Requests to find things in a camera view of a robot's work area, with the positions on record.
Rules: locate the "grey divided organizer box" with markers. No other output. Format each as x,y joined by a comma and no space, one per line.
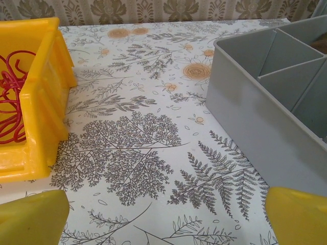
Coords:
250,107

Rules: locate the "floral print tablecloth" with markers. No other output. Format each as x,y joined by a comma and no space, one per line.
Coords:
158,127

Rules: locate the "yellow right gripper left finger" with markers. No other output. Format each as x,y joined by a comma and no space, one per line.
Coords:
33,219

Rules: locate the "yellow plastic bin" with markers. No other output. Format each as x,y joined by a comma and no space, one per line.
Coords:
46,102

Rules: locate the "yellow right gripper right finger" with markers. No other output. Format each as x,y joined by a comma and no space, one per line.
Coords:
299,219

